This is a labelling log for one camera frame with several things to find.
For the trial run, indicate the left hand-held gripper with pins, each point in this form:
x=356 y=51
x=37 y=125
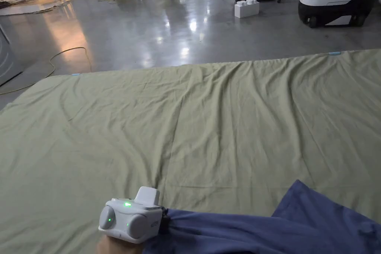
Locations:
x=131 y=218

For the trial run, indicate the dark blue shirt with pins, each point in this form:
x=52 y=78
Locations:
x=268 y=227

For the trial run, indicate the person's left hand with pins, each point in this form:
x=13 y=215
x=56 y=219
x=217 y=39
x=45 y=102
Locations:
x=114 y=246

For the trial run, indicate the bed with pale green sheet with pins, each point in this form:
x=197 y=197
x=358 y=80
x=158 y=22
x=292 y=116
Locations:
x=178 y=123

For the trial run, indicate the white block-shaped box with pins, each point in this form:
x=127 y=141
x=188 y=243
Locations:
x=246 y=8

